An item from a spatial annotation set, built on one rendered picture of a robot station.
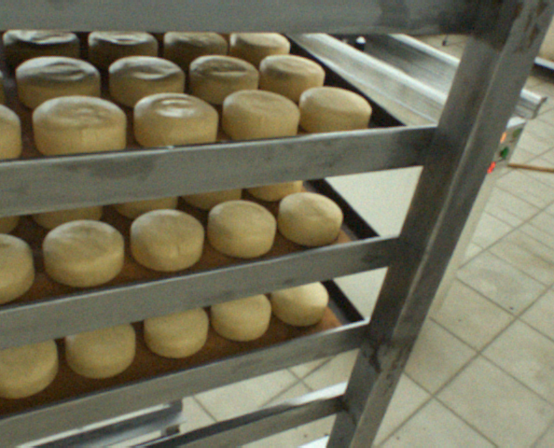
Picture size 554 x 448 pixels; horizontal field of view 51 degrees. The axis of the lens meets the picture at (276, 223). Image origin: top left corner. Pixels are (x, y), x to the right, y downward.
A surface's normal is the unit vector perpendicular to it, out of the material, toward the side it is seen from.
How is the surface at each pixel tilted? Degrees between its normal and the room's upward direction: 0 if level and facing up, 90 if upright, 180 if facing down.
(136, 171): 90
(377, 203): 90
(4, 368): 0
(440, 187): 90
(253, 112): 0
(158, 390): 90
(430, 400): 0
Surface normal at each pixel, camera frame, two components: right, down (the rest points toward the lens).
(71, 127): 0.16, -0.81
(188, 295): 0.44, 0.57
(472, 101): -0.88, 0.14
